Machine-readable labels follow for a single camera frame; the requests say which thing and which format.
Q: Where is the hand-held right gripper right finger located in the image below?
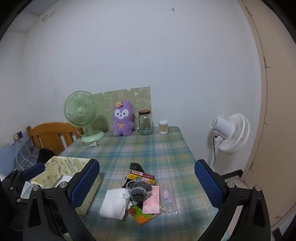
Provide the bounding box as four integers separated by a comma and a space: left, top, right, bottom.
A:
194, 159, 271, 241

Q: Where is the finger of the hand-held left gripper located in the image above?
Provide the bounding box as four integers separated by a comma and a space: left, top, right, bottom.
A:
5, 162, 46, 194

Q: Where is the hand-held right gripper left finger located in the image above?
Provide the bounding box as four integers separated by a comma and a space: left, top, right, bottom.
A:
23, 159, 100, 241

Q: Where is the yellow printed storage box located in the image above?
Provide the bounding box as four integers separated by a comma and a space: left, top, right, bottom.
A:
30, 156, 102, 216

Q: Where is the clear plastic packet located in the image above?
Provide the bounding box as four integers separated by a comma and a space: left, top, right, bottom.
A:
159, 182, 178, 215

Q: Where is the black plastic bag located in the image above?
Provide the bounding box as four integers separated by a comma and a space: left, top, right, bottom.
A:
129, 162, 145, 174

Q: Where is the grey scrunchie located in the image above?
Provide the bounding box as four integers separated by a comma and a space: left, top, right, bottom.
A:
126, 180, 153, 204

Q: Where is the yellow snack packet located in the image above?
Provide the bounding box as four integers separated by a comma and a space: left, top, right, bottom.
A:
126, 169, 155, 186

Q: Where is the pink packet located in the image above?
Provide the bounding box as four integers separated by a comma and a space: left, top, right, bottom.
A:
142, 185, 160, 214

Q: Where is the green orange packet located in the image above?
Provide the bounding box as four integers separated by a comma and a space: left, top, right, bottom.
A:
128, 205, 160, 226

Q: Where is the blue plaid pillow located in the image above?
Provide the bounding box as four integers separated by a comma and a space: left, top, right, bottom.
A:
15, 139, 41, 171

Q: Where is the black garment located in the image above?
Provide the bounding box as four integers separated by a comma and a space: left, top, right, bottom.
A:
37, 148, 59, 164

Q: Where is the white paper sheet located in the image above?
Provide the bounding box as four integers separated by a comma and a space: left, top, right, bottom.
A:
54, 175, 73, 189

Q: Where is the wooden bed headboard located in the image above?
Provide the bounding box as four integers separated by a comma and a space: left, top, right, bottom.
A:
26, 122, 84, 156

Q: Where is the white standing fan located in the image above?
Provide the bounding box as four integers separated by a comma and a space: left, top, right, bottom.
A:
210, 113, 250, 155

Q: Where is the purple plush toy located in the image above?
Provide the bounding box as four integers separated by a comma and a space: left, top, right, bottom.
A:
112, 100, 135, 137

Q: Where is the green desk fan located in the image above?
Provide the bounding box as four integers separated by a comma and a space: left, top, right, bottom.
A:
64, 90, 105, 142

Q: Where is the glass jar mug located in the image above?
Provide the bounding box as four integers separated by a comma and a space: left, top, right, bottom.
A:
135, 110, 154, 135

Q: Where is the beige door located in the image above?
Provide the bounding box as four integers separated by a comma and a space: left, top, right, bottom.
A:
240, 0, 296, 232

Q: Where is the green printed board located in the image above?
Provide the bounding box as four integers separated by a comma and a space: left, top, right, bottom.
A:
94, 87, 151, 130

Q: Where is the white charging cable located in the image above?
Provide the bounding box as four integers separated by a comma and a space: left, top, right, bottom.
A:
13, 141, 20, 172

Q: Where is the black fan cable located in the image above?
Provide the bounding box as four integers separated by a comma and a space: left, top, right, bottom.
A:
211, 136, 219, 166

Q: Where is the green fan power cord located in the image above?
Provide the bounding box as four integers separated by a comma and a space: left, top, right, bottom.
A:
80, 130, 100, 148

